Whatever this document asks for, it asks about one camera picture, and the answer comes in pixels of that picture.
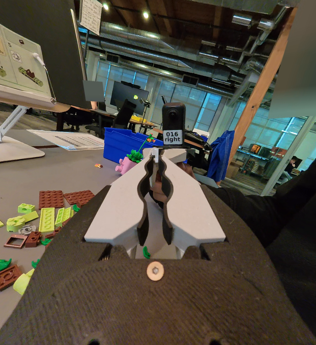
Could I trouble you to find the person's right hand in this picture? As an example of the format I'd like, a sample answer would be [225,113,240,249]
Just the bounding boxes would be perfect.
[148,161,196,209]

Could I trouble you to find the brown rectangular studded toy plate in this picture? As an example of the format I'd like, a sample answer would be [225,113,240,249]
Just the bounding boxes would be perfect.
[39,190,65,210]

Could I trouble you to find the black office chair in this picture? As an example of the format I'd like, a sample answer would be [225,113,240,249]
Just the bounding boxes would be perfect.
[112,99,137,130]

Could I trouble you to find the brown notched studded toy plate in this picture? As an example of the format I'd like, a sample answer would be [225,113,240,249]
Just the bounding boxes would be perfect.
[63,190,95,208]

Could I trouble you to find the person's black clothing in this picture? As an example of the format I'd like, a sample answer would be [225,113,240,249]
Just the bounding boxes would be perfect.
[266,175,316,345]

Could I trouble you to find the pink toy flowerpot with plant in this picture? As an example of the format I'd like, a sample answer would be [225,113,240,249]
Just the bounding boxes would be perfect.
[115,134,156,176]

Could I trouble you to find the wooden post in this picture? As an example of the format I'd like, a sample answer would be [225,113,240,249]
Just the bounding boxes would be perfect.
[227,8,298,173]

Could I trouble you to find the black computer monitor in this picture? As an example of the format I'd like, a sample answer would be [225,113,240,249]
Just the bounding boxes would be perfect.
[110,81,150,116]

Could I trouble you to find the pile of mixed toy bricks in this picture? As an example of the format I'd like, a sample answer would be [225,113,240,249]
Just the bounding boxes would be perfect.
[0,201,81,295]

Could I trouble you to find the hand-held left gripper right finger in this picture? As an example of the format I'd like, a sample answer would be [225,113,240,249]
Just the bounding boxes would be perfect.
[158,156,226,259]

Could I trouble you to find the white printed paper note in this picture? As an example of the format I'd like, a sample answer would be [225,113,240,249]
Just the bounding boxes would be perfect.
[79,0,102,35]

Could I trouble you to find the white book stand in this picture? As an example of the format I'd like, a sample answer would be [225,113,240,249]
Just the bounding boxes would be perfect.
[0,52,73,164]

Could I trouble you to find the toy building instruction booklet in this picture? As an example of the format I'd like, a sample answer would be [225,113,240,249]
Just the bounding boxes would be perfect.
[0,15,52,98]

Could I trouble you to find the blue jacket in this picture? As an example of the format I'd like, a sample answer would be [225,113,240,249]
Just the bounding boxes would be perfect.
[208,130,235,187]

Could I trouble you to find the laminated paper sheet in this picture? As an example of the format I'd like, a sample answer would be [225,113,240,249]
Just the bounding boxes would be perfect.
[27,129,105,151]

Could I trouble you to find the black bag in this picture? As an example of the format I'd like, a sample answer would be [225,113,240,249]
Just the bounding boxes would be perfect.
[184,131,213,152]

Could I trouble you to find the silver ventilation duct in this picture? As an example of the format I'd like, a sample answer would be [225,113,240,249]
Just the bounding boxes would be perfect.
[86,22,192,69]

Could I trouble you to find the large dark monitor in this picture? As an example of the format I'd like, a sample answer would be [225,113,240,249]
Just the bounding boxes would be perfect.
[0,0,88,107]

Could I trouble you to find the person's right forearm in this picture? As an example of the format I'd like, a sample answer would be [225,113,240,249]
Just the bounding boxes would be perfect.
[202,154,316,248]

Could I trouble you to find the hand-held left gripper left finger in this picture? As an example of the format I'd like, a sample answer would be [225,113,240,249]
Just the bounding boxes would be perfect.
[84,156,151,259]

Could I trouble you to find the blue plastic bin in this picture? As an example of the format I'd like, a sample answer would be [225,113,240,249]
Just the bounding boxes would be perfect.
[103,127,153,164]

